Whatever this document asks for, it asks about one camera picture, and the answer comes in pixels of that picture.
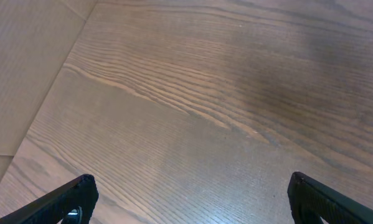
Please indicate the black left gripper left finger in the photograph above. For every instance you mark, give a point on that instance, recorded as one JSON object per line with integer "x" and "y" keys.
{"x": 73, "y": 202}

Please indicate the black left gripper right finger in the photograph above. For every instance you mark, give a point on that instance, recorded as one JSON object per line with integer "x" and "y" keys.
{"x": 314, "y": 202}

